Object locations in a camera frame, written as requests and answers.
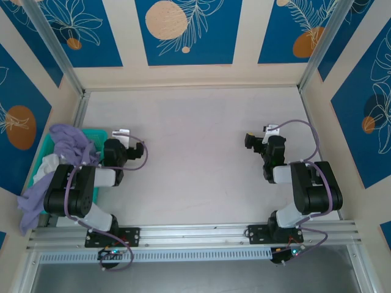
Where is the purple t-shirt with white print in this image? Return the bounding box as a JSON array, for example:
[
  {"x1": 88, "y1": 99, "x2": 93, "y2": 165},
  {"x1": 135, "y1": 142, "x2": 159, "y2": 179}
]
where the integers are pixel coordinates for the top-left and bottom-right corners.
[{"x1": 17, "y1": 123, "x2": 106, "y2": 236}]

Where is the teal plastic basket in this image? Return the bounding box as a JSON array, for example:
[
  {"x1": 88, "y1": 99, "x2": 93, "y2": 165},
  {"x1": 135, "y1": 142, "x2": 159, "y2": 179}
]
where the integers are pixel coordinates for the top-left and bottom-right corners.
[{"x1": 21, "y1": 128, "x2": 108, "y2": 214}]

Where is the steel sheet shelf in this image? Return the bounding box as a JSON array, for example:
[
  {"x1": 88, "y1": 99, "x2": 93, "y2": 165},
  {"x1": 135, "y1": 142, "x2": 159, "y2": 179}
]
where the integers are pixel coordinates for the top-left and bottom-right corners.
[{"x1": 30, "y1": 244, "x2": 367, "y2": 293}]

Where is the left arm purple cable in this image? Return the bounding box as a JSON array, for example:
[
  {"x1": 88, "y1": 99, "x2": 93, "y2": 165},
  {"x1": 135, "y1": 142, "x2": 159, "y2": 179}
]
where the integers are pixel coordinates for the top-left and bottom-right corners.
[{"x1": 65, "y1": 131, "x2": 150, "y2": 272}]

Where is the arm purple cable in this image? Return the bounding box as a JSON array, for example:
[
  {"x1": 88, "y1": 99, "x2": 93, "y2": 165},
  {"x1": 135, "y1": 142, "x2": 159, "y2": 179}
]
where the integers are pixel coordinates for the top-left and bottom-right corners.
[
  {"x1": 268, "y1": 120, "x2": 335, "y2": 265},
  {"x1": 65, "y1": 131, "x2": 150, "y2": 272}
]

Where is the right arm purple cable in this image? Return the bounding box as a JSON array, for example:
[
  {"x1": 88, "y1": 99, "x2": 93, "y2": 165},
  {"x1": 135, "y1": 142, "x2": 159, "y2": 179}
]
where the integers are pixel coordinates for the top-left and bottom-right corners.
[{"x1": 268, "y1": 120, "x2": 335, "y2": 265}]

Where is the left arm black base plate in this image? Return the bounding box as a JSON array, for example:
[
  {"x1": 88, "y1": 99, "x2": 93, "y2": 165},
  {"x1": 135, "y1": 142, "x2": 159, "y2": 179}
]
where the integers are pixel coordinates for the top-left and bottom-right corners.
[{"x1": 84, "y1": 227, "x2": 141, "y2": 248}]

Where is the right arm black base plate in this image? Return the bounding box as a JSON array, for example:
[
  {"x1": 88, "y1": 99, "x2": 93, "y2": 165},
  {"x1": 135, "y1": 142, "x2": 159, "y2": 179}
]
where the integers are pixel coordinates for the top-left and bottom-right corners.
[{"x1": 247, "y1": 224, "x2": 305, "y2": 245}]

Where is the blue floral wall panel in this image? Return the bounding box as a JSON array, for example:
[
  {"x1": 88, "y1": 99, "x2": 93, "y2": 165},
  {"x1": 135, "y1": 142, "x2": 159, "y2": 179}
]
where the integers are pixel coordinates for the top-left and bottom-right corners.
[
  {"x1": 0, "y1": 0, "x2": 64, "y2": 89},
  {"x1": 29, "y1": 0, "x2": 123, "y2": 68},
  {"x1": 258, "y1": 0, "x2": 340, "y2": 65},
  {"x1": 317, "y1": 0, "x2": 391, "y2": 82},
  {"x1": 331, "y1": 30, "x2": 391, "y2": 190},
  {"x1": 134, "y1": 0, "x2": 243, "y2": 67},
  {"x1": 0, "y1": 44, "x2": 53, "y2": 196}
]

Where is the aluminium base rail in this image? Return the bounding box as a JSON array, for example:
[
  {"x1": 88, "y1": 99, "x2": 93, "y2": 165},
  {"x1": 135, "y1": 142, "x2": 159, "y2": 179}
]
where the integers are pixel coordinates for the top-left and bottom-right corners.
[{"x1": 26, "y1": 221, "x2": 363, "y2": 251}]

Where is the grey slotted cable duct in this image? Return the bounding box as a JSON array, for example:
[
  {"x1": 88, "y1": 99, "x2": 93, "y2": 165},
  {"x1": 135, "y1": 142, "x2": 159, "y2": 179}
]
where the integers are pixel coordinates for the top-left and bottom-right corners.
[{"x1": 38, "y1": 247, "x2": 272, "y2": 265}]

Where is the aluminium frame post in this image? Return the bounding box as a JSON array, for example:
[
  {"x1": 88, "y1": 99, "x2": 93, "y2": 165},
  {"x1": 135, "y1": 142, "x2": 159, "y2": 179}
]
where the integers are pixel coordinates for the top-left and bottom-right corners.
[
  {"x1": 23, "y1": 0, "x2": 86, "y2": 96},
  {"x1": 298, "y1": 0, "x2": 375, "y2": 92}
]

